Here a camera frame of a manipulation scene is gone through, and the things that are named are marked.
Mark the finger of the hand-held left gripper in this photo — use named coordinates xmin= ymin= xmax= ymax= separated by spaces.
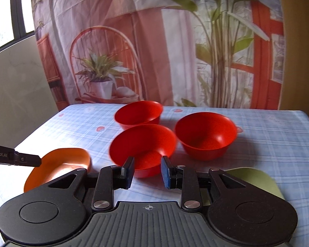
xmin=14 ymin=151 xmax=42 ymax=168

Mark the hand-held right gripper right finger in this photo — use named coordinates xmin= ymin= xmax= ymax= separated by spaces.
xmin=160 ymin=156 xmax=251 ymax=209

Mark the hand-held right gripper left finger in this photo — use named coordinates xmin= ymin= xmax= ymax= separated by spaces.
xmin=45 ymin=156 xmax=136 ymax=210

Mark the red bowl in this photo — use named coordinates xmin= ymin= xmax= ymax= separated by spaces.
xmin=114 ymin=100 xmax=163 ymax=132
xmin=109 ymin=123 xmax=177 ymax=179
xmin=174 ymin=112 xmax=243 ymax=160

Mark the orange plate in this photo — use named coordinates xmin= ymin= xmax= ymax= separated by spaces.
xmin=23 ymin=148 xmax=92 ymax=193

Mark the pale green plate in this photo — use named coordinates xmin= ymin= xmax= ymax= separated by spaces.
xmin=208 ymin=168 xmax=285 ymax=207

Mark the blue plaid tablecloth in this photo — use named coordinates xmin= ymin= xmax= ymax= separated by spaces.
xmin=0 ymin=103 xmax=309 ymax=247

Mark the printed backdrop cloth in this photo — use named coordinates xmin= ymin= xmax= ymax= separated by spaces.
xmin=31 ymin=0 xmax=287 ymax=110

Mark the dark framed window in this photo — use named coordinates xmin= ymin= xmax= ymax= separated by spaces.
xmin=0 ymin=0 xmax=36 ymax=55

